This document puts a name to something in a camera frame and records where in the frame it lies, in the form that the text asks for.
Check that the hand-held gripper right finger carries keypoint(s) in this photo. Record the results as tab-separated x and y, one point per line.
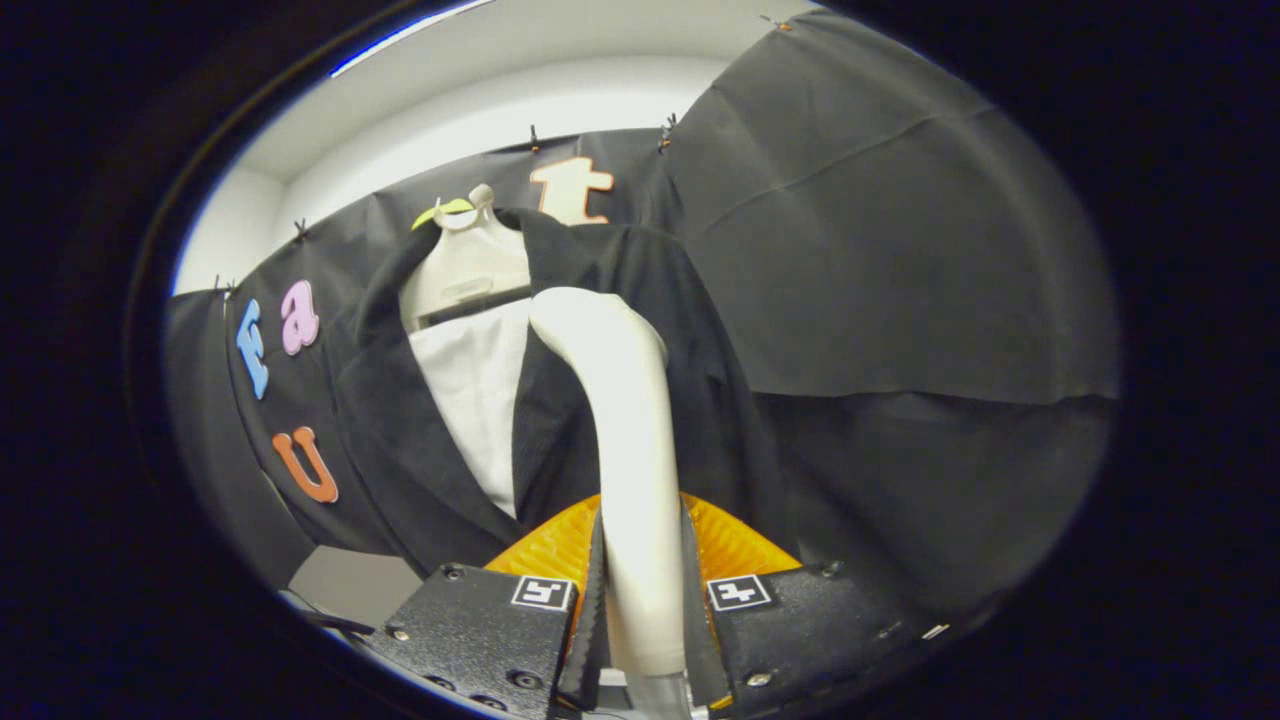
700	640

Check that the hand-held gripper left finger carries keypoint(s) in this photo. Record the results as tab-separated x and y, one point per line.
590	640

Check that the black suit jacket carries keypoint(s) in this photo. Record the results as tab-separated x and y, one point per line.
700	350

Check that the grey drawer cabinet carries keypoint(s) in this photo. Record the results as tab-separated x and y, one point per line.
350	585

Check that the white mannequin on stand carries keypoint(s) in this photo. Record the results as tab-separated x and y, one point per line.
470	380

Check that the black backdrop cloth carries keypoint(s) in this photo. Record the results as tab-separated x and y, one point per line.
900	250

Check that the row of backdrop clips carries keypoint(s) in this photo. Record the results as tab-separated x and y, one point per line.
665	133

